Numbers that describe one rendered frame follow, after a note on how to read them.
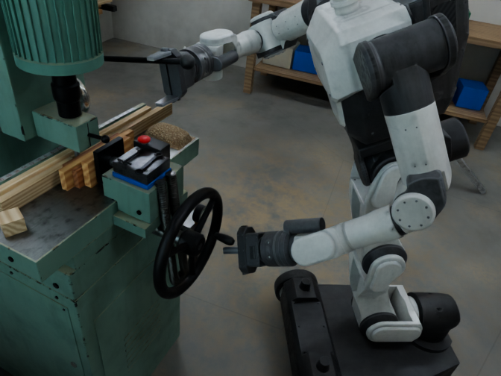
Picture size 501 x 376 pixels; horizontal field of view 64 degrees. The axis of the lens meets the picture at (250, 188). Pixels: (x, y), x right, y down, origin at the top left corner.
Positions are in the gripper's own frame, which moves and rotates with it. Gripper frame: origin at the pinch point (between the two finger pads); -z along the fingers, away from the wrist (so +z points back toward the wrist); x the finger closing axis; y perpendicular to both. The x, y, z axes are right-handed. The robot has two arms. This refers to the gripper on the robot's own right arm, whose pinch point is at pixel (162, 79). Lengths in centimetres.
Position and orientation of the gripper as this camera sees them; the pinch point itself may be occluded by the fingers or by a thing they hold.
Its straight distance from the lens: 101.2
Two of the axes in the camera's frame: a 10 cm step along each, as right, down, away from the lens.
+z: 4.3, -4.9, 7.6
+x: 0.7, 8.5, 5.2
